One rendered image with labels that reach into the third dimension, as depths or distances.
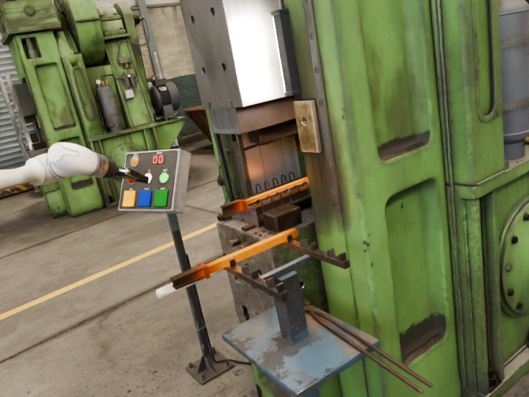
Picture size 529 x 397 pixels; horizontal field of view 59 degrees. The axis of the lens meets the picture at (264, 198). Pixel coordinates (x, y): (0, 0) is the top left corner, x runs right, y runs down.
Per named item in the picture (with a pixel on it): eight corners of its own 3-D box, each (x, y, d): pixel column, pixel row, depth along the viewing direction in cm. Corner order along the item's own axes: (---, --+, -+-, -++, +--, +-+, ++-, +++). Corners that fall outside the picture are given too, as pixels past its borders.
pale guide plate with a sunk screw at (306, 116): (318, 153, 152) (310, 101, 147) (301, 151, 159) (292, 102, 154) (323, 151, 153) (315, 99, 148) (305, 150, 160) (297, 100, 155)
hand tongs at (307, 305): (434, 387, 110) (434, 383, 109) (421, 395, 108) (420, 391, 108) (297, 297, 161) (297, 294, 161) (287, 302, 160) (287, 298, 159)
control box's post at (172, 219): (209, 371, 247) (159, 176, 217) (205, 368, 250) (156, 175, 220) (215, 367, 249) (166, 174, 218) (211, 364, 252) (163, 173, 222)
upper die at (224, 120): (240, 134, 164) (235, 107, 162) (213, 133, 181) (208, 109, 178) (327, 109, 186) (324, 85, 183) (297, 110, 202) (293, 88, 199)
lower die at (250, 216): (259, 227, 174) (254, 205, 172) (231, 218, 191) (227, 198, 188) (340, 194, 196) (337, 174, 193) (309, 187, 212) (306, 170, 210)
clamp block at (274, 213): (278, 234, 165) (275, 217, 163) (264, 229, 172) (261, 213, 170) (304, 222, 171) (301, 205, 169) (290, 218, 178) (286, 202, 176)
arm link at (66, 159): (99, 146, 173) (76, 154, 179) (62, 134, 160) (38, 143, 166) (99, 174, 170) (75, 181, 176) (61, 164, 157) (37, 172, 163)
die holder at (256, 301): (290, 352, 172) (268, 241, 160) (236, 317, 203) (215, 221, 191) (390, 290, 201) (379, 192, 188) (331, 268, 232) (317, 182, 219)
